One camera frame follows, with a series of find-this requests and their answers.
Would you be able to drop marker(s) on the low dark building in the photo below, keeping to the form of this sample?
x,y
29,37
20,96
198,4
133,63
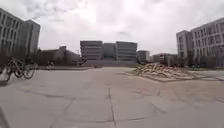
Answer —
x,y
63,55

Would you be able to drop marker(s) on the low grey building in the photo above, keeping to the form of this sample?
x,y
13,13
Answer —
x,y
166,58

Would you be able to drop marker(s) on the raised kerbed bed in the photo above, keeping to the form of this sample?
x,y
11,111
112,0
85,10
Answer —
x,y
66,68

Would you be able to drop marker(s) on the pale building with many windows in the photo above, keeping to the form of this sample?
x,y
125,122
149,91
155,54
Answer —
x,y
208,38

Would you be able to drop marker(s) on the grey paved plaza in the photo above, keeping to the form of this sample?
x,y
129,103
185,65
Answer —
x,y
100,100

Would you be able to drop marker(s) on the bicycle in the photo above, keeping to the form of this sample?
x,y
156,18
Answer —
x,y
29,71

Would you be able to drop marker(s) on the twin-block grey building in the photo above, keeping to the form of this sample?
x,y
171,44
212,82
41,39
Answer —
x,y
91,50

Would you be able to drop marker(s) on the grey building with window grid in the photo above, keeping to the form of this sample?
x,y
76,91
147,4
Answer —
x,y
13,30

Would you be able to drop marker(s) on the small grey building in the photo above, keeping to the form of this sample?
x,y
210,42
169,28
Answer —
x,y
143,55

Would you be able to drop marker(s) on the pile of rubble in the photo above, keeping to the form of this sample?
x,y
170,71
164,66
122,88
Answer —
x,y
160,70

